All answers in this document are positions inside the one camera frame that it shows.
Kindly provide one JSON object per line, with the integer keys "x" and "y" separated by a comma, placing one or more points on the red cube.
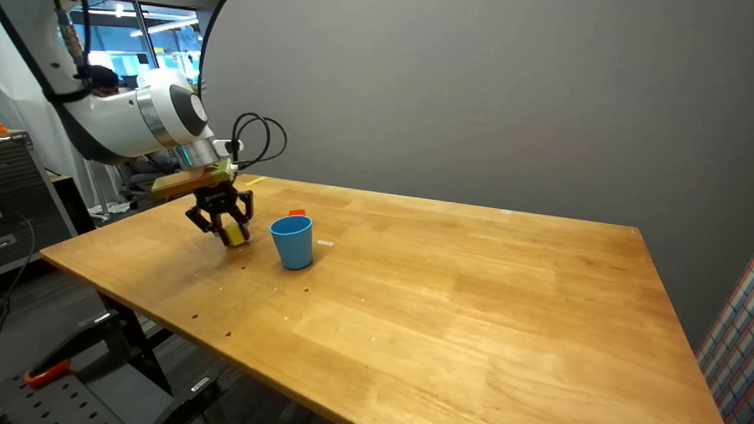
{"x": 298, "y": 213}

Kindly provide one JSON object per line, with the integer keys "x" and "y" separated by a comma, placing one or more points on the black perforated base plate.
{"x": 54, "y": 402}

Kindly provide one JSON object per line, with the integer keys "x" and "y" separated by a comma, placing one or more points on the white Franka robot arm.
{"x": 118, "y": 101}

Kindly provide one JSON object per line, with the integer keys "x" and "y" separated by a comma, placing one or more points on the blue cup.
{"x": 293, "y": 243}

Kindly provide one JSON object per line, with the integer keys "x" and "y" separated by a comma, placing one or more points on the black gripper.
{"x": 221, "y": 199}

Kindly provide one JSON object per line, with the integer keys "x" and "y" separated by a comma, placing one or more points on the tan wrist camera mount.
{"x": 188, "y": 180}

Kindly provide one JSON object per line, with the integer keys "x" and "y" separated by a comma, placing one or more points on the small white paper scrap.
{"x": 323, "y": 243}

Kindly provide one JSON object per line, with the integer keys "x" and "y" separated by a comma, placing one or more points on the black backdrop edge hoop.
{"x": 207, "y": 47}

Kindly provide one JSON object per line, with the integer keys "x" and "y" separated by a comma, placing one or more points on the colourful patterned cloth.
{"x": 730, "y": 355}

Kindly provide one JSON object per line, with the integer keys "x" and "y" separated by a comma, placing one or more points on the black equipment rack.
{"x": 26, "y": 197}

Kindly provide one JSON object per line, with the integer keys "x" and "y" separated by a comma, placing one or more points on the black table leg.
{"x": 133, "y": 337}

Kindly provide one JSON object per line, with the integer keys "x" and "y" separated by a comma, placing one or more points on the yellow cube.
{"x": 236, "y": 233}

